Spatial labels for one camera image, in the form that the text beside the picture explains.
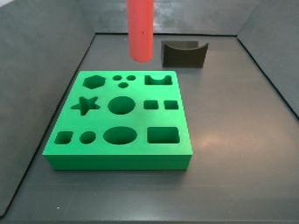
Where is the red oval peg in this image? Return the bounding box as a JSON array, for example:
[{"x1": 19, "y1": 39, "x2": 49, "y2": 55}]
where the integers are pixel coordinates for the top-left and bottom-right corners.
[{"x1": 126, "y1": 0, "x2": 155, "y2": 63}]

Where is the green shape sorter board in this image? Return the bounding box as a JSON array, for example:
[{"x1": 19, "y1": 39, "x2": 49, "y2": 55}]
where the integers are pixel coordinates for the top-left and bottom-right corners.
[{"x1": 43, "y1": 71, "x2": 193, "y2": 170}]

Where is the black curved holder block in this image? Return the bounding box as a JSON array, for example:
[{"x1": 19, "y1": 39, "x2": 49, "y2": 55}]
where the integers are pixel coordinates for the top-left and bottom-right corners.
[{"x1": 162, "y1": 40, "x2": 210, "y2": 68}]

